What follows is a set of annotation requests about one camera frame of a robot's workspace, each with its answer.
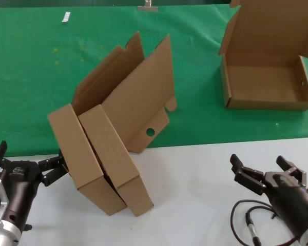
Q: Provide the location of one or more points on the brown cardboard mailer box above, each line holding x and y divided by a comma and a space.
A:
259, 77
72, 143
105, 143

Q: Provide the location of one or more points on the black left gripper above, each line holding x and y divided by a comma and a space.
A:
20, 184

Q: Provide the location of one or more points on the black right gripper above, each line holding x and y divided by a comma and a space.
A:
292, 202

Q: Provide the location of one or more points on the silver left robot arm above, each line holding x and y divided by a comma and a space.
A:
5, 234

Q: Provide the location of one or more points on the metal table clip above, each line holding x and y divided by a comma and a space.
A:
147, 8

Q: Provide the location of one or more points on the small white label strip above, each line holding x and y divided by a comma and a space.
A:
66, 17

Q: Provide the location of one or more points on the blurred cardboard flap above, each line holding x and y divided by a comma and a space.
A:
195, 115

